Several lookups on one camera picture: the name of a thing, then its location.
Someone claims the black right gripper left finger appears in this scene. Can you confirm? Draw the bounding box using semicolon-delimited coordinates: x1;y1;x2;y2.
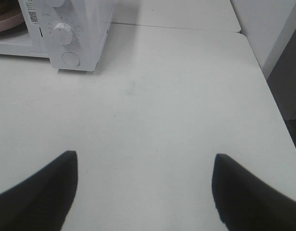
0;151;78;231

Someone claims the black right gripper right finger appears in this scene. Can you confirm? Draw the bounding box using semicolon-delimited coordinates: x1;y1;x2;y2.
211;154;296;231

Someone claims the round white door button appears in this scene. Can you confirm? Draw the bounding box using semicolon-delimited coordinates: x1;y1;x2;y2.
62;52;80;66

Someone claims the pink round plate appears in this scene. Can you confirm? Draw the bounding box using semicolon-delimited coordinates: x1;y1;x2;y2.
0;9;25;32

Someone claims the burger with lettuce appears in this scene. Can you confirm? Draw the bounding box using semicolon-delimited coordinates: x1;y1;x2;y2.
0;0;18;15

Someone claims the lower white timer knob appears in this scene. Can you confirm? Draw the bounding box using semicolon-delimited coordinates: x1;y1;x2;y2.
52;23;76;45

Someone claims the white microwave oven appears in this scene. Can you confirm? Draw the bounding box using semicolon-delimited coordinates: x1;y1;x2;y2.
0;0;115;71

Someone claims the upper white power knob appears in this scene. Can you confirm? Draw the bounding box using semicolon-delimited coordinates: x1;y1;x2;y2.
46;0;65;8

